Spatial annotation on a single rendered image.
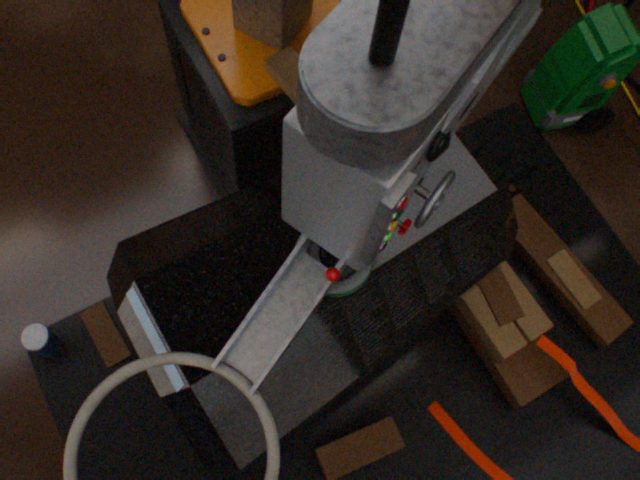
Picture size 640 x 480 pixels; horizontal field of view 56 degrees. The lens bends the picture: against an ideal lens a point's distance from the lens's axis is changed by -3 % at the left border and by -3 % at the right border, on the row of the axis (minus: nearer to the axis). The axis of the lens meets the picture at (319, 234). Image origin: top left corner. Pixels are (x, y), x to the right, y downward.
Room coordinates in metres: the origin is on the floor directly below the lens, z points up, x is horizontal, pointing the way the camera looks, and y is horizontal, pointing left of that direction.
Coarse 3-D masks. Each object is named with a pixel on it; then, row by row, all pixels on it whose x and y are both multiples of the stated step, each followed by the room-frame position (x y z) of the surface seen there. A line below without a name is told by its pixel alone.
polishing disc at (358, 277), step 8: (304, 248) 0.60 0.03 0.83; (312, 248) 0.60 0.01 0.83; (312, 256) 0.58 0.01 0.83; (344, 272) 0.55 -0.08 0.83; (352, 272) 0.56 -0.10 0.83; (360, 272) 0.56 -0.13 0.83; (368, 272) 0.56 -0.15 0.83; (344, 280) 0.53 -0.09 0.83; (352, 280) 0.53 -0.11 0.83; (360, 280) 0.54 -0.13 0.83; (336, 288) 0.50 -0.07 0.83; (344, 288) 0.51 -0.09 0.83; (352, 288) 0.51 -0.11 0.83
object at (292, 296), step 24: (288, 264) 0.49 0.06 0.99; (312, 264) 0.51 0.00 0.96; (288, 288) 0.45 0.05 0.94; (312, 288) 0.46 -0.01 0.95; (264, 312) 0.38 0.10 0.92; (288, 312) 0.39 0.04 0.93; (312, 312) 0.39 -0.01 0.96; (240, 336) 0.32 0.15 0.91; (264, 336) 0.33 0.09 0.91; (288, 336) 0.33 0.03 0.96; (216, 360) 0.25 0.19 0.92; (240, 360) 0.26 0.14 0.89; (264, 360) 0.27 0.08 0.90
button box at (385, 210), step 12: (408, 180) 0.50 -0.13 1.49; (396, 192) 0.47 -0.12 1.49; (408, 192) 0.49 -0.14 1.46; (384, 204) 0.45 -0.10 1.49; (396, 204) 0.45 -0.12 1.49; (384, 216) 0.44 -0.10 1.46; (372, 228) 0.45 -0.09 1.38; (384, 228) 0.44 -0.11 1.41; (372, 240) 0.45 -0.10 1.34; (372, 252) 0.44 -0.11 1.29
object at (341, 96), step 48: (432, 0) 0.72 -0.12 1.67; (480, 0) 0.74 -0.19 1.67; (528, 0) 0.84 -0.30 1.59; (336, 48) 0.60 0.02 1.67; (432, 48) 0.63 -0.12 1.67; (480, 48) 0.65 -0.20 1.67; (336, 96) 0.51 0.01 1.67; (384, 96) 0.53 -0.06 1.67; (432, 96) 0.54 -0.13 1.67; (336, 144) 0.47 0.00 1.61; (384, 144) 0.47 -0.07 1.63
